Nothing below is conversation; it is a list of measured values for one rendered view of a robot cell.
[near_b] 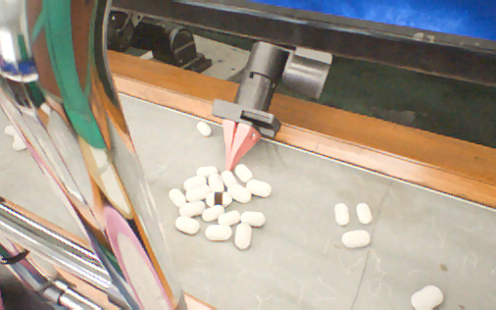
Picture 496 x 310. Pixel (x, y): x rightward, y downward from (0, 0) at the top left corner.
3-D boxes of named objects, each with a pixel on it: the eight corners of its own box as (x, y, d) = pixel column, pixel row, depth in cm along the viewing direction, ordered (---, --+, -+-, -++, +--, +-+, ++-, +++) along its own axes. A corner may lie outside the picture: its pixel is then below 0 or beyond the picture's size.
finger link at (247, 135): (234, 174, 46) (256, 113, 47) (193, 158, 48) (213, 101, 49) (247, 177, 53) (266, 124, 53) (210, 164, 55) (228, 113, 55)
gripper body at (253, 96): (270, 127, 46) (286, 78, 46) (209, 108, 49) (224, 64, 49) (278, 135, 52) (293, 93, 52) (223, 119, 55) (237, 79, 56)
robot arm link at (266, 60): (257, 47, 55) (253, 31, 49) (295, 59, 54) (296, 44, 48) (243, 85, 54) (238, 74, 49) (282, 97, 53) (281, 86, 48)
